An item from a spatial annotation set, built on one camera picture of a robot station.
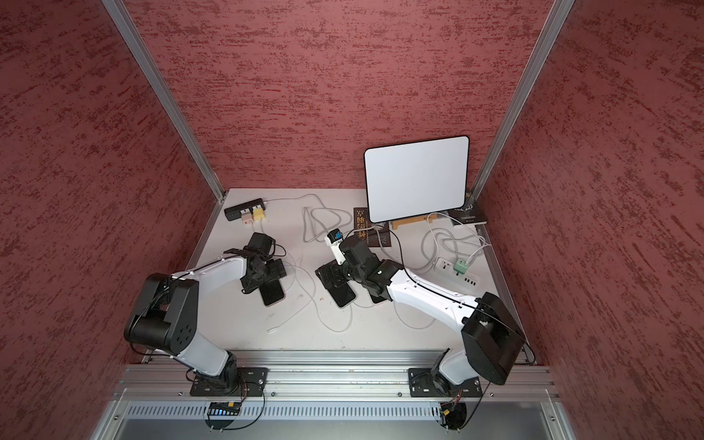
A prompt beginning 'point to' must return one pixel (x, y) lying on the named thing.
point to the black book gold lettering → (377, 235)
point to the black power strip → (235, 212)
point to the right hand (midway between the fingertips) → (330, 269)
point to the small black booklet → (468, 214)
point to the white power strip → (469, 279)
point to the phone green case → (343, 294)
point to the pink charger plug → (247, 219)
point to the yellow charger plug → (258, 214)
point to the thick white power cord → (323, 203)
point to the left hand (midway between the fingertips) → (271, 282)
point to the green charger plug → (461, 267)
